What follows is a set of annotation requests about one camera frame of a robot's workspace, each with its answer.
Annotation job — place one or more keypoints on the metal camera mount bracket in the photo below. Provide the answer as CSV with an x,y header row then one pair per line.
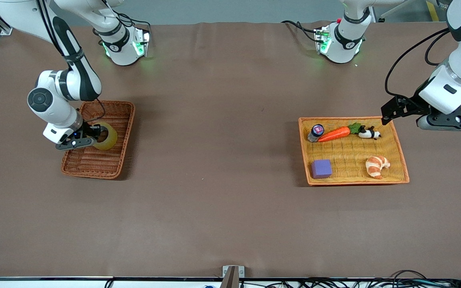
x,y
232,276

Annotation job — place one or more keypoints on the small bottle purple cap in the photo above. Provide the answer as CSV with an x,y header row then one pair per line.
x,y
317,130

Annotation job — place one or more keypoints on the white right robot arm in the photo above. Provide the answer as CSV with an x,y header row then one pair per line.
x,y
78,80

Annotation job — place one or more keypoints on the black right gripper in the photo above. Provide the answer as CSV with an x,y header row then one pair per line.
x,y
87,130

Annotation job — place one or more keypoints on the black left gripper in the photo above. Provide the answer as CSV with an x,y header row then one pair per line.
x,y
411,104

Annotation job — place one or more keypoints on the toy croissant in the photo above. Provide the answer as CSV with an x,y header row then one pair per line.
x,y
374,166

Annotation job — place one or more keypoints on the brown table cover sheet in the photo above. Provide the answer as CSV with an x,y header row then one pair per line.
x,y
214,160

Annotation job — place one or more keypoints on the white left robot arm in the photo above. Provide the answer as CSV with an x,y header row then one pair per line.
x,y
454,88

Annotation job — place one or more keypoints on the orange toy carrot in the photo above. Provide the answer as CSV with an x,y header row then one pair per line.
x,y
334,134

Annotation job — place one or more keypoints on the purple cube block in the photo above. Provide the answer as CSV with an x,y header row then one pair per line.
x,y
321,169

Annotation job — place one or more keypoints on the orange woven basket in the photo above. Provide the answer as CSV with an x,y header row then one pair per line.
x,y
350,152

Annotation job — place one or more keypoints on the black white panda figurine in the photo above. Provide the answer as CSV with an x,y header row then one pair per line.
x,y
368,133

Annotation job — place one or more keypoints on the dark brown wicker basket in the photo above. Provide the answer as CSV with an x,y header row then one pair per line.
x,y
106,164

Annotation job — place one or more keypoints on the yellow clear tape roll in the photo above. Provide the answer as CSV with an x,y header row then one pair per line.
x,y
112,142

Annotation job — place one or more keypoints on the metal table edge rail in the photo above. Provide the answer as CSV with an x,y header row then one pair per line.
x,y
54,277

